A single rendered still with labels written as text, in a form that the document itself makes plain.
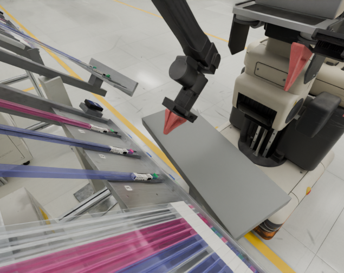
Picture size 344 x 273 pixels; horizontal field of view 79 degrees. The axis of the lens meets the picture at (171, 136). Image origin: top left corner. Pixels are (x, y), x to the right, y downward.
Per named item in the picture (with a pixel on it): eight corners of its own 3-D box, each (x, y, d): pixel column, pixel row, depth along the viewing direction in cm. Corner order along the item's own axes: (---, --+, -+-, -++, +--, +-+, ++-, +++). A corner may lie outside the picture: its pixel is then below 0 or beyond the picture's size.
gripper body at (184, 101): (184, 117, 59) (199, 93, 57) (161, 101, 64) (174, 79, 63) (195, 122, 64) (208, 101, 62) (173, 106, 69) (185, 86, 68)
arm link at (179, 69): (222, 56, 60) (197, 54, 65) (204, 34, 51) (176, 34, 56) (208, 96, 61) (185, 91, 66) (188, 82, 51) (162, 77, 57)
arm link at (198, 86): (213, 79, 62) (199, 72, 65) (202, 70, 56) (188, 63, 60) (200, 100, 63) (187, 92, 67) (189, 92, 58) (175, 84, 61)
